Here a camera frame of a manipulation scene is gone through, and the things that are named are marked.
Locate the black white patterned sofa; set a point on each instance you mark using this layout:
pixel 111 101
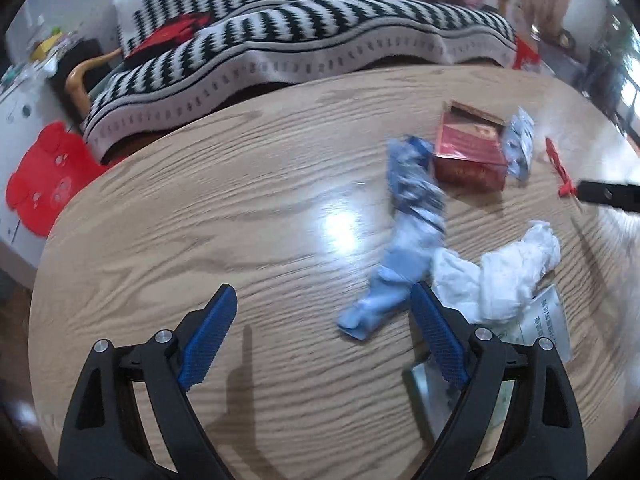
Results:
pixel 300 40

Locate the white printed packet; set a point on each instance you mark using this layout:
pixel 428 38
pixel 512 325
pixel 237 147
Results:
pixel 545 320

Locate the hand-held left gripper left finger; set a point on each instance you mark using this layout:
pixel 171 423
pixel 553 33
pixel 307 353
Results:
pixel 207 340

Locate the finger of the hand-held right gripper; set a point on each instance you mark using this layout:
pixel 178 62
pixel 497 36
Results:
pixel 607 194

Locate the shiny foil packet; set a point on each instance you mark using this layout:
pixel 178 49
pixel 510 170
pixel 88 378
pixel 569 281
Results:
pixel 430 400

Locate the yellow box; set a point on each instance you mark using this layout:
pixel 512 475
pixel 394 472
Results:
pixel 45 46

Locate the red wrapper strip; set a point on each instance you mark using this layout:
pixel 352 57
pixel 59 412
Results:
pixel 555 157

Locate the wooden frame sofa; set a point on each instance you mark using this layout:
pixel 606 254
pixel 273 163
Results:
pixel 87 67

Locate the clutter of small bottles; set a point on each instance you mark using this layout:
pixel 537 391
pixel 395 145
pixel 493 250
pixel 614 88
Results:
pixel 25 72

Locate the white blue printed wrapper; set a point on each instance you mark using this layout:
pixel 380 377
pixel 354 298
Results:
pixel 517 145

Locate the white cabinet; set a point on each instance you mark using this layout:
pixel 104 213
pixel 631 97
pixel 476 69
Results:
pixel 25 110

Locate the dark wooden chair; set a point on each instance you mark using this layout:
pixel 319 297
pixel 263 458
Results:
pixel 602 80

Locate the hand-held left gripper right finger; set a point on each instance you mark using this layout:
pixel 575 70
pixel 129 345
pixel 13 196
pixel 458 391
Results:
pixel 440 340

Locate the black box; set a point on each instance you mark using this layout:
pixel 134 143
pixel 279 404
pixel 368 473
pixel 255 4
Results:
pixel 75 60

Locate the red box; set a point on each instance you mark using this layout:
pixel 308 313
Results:
pixel 467 155

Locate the red bag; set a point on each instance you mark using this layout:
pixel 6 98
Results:
pixel 526 55

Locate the red cloth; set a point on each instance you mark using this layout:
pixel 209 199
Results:
pixel 170 35

